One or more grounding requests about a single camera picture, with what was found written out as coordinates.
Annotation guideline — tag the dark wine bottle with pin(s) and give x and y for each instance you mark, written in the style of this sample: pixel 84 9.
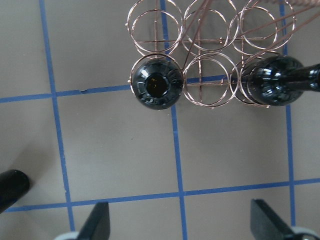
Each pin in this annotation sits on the dark wine bottle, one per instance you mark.
pixel 14 184

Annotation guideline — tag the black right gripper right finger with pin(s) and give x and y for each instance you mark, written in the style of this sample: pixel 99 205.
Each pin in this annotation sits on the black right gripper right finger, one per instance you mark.
pixel 266 224

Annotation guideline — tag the dark bottle under basket handle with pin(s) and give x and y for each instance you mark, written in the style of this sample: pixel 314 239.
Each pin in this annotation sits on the dark bottle under basket handle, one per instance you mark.
pixel 279 80

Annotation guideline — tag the dark bottle in basket corner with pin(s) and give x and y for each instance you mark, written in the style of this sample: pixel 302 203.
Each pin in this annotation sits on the dark bottle in basket corner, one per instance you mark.
pixel 157 83

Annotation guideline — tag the copper wire wine basket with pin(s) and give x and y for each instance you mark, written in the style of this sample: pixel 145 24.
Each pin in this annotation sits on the copper wire wine basket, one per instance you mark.
pixel 213 41

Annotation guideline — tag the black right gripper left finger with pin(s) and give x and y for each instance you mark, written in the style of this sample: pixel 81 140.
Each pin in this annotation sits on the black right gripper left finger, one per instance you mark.
pixel 97 225

